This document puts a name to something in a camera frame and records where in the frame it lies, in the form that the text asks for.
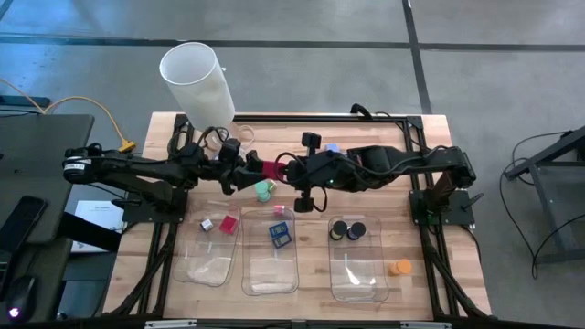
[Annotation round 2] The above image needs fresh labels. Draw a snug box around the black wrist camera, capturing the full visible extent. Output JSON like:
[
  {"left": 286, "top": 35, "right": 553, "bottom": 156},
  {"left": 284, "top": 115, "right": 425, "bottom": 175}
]
[
  {"left": 294, "top": 195, "right": 317, "bottom": 215},
  {"left": 220, "top": 138, "right": 242, "bottom": 162}
]

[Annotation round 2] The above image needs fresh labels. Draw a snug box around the grey metal bracket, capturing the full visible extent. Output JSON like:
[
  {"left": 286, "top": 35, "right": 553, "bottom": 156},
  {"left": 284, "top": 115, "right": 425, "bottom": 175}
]
[
  {"left": 144, "top": 319, "right": 197, "bottom": 329},
  {"left": 400, "top": 321, "right": 452, "bottom": 329}
]

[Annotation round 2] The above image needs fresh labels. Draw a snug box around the dark grey desk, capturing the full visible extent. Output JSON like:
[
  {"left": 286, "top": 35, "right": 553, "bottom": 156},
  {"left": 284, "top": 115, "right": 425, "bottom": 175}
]
[{"left": 0, "top": 112, "right": 96, "bottom": 324}]

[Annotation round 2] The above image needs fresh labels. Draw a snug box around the white paper sheet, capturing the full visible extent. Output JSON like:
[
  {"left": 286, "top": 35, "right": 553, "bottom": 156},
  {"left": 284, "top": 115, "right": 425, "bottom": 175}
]
[{"left": 70, "top": 199, "right": 127, "bottom": 253}]

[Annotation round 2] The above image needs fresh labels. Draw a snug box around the black smartphone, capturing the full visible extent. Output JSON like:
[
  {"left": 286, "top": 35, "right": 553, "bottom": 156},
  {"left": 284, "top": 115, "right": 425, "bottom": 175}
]
[{"left": 0, "top": 195, "right": 48, "bottom": 255}]

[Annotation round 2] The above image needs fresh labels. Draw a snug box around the black cable loop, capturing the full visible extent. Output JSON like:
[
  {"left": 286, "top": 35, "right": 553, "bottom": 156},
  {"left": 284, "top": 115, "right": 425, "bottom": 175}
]
[{"left": 349, "top": 103, "right": 374, "bottom": 121}]

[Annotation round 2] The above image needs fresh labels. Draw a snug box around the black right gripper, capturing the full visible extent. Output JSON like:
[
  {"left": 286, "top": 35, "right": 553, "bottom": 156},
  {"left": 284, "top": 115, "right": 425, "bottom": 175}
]
[{"left": 275, "top": 131, "right": 334, "bottom": 196}]

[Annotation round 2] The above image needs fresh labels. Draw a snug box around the small red cube box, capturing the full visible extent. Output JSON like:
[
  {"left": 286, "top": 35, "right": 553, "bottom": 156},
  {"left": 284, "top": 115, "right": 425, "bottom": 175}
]
[{"left": 261, "top": 159, "right": 287, "bottom": 182}]

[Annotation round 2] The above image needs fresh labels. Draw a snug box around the black aluminium table frame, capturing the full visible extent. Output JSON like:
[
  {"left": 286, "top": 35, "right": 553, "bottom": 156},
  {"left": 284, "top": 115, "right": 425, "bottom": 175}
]
[{"left": 102, "top": 112, "right": 494, "bottom": 321}]

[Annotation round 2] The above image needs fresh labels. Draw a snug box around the lime sand timer black cap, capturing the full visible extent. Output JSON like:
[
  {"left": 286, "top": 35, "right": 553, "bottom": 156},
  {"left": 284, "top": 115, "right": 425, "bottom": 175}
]
[{"left": 329, "top": 220, "right": 348, "bottom": 242}]

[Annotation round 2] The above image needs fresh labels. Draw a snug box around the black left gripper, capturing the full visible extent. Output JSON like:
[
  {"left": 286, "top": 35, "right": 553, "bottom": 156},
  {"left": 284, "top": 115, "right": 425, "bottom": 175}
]
[{"left": 213, "top": 150, "right": 266, "bottom": 196}]

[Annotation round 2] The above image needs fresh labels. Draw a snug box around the orange sand timer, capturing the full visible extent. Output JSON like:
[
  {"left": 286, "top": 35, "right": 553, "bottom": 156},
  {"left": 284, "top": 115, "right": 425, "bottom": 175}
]
[{"left": 388, "top": 259, "right": 413, "bottom": 277}]

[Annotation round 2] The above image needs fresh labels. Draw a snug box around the purple sand timer black cap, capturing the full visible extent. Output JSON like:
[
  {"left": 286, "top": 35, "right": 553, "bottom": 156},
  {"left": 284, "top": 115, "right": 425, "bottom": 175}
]
[{"left": 346, "top": 221, "right": 367, "bottom": 242}]

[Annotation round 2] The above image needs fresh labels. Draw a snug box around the grey metal stand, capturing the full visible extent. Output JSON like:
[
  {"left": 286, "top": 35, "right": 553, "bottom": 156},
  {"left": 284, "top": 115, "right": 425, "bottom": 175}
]
[{"left": 505, "top": 125, "right": 585, "bottom": 266}]

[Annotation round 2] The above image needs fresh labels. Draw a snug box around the black computer mouse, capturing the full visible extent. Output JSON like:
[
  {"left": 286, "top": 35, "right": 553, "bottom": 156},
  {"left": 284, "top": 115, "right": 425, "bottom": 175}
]
[{"left": 4, "top": 273, "right": 38, "bottom": 324}]

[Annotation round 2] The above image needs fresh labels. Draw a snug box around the clear plastic bin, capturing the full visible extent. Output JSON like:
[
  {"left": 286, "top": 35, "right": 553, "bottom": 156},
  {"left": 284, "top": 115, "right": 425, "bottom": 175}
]
[
  {"left": 241, "top": 207, "right": 301, "bottom": 296},
  {"left": 327, "top": 214, "right": 389, "bottom": 303},
  {"left": 172, "top": 202, "right": 241, "bottom": 288}
]

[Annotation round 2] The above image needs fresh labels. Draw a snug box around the black flat floor bar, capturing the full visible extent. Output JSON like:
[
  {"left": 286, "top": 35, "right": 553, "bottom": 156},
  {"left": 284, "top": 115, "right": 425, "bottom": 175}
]
[{"left": 0, "top": 94, "right": 51, "bottom": 109}]

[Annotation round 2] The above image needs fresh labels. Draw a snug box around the black desk support bar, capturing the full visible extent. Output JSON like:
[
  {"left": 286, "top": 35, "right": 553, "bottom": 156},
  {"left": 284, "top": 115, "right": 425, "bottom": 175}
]
[{"left": 58, "top": 212, "right": 122, "bottom": 252}]

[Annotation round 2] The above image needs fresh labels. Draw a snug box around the black floor cable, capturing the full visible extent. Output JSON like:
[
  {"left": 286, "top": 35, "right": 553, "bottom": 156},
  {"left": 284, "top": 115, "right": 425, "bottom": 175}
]
[{"left": 497, "top": 132, "right": 585, "bottom": 280}]

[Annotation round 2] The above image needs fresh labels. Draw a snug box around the red rectangular box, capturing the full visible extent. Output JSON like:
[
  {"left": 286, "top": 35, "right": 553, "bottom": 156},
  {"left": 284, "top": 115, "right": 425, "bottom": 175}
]
[{"left": 218, "top": 215, "right": 239, "bottom": 236}]

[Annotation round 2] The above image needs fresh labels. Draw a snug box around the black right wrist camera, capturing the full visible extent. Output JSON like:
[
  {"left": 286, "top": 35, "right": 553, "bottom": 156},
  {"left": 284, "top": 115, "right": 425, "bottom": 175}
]
[{"left": 294, "top": 195, "right": 317, "bottom": 215}]

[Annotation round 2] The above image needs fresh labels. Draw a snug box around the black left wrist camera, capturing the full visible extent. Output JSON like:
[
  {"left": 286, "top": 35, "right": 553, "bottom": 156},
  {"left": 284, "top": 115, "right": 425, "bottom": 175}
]
[{"left": 220, "top": 138, "right": 242, "bottom": 162}]

